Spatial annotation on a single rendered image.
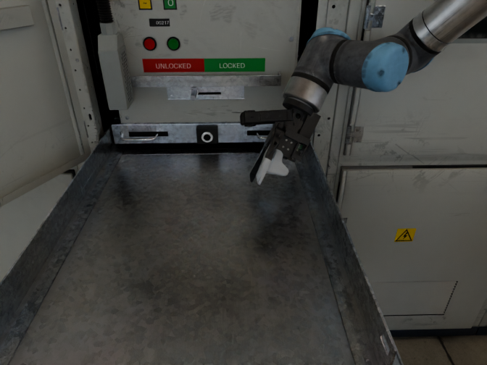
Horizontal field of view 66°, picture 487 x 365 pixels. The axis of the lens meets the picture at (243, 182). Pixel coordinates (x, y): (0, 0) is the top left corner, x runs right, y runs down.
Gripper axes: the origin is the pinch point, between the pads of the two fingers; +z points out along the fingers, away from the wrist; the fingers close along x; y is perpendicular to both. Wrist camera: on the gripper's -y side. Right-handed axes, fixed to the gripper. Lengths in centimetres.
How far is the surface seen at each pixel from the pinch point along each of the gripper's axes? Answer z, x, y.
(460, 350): 23, 55, 110
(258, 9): -39.0, 10.8, -16.1
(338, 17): -44.5, 6.8, 2.0
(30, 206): 36, 35, -53
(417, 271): 2, 43, 71
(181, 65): -19.6, 18.5, -28.1
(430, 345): 27, 58, 100
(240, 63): -27.0, 17.3, -14.4
